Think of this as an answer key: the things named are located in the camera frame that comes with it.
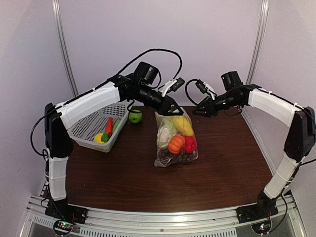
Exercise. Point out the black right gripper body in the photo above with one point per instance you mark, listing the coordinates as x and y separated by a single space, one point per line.
215 109

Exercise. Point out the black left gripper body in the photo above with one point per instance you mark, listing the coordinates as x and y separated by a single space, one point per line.
167 100

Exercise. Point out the yellow toy banana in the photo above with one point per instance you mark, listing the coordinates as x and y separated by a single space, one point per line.
182 125

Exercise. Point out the red toy bell pepper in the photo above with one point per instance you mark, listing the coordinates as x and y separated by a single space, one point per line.
190 144

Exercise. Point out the green toy apple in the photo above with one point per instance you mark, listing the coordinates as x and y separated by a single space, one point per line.
135 116

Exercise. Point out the clear dotted zip top bag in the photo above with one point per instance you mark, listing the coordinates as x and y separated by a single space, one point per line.
159 118

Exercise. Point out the orange toy pumpkin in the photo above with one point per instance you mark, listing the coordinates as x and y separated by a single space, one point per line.
176 144

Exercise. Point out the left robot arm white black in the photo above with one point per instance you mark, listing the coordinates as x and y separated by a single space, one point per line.
61 117

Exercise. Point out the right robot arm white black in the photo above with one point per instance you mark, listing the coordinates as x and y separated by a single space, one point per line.
299 120

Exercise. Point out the green toy cucumber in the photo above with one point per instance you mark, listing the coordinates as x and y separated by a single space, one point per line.
115 126

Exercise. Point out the orange toy carrot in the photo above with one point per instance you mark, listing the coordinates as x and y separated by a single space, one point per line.
109 126

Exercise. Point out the yellow toy lemon green leaf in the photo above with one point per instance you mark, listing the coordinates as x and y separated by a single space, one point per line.
101 138

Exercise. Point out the white perforated plastic basket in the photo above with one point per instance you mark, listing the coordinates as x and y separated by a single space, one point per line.
85 131

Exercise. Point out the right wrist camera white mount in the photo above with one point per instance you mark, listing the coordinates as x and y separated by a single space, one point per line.
205 88

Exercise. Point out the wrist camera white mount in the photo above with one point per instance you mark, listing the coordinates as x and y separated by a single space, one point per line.
172 86
205 88

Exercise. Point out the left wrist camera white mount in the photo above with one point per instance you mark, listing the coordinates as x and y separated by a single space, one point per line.
172 86

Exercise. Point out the right aluminium corner post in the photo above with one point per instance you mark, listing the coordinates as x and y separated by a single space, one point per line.
261 29

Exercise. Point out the aluminium corner post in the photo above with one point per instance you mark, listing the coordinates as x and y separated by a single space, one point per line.
63 46
261 29

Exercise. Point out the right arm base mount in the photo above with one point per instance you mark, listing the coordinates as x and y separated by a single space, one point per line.
259 221

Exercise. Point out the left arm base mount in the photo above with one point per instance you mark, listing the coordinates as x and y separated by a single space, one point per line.
65 223

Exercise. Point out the left aluminium corner post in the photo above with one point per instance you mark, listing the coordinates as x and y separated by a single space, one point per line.
63 46

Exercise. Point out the aluminium front rail frame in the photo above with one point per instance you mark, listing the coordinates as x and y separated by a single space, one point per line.
221 222

